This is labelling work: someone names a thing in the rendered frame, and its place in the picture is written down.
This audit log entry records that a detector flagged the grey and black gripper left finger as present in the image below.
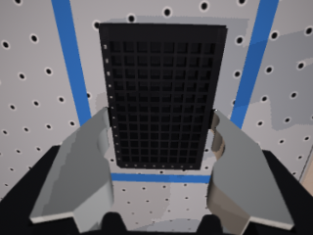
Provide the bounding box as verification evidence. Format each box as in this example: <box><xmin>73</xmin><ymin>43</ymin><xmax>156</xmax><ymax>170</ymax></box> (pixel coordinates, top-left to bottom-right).
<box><xmin>0</xmin><ymin>107</ymin><xmax>114</xmax><ymax>235</ymax></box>

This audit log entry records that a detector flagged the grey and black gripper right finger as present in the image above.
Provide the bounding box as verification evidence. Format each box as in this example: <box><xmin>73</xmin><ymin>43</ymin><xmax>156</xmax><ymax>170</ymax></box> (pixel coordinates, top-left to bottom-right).
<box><xmin>206</xmin><ymin>109</ymin><xmax>313</xmax><ymax>235</ymax></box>

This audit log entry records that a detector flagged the blue tape outline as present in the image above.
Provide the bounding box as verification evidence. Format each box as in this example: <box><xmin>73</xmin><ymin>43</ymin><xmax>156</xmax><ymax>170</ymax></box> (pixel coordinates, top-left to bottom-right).
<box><xmin>51</xmin><ymin>0</ymin><xmax>279</xmax><ymax>183</ymax></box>

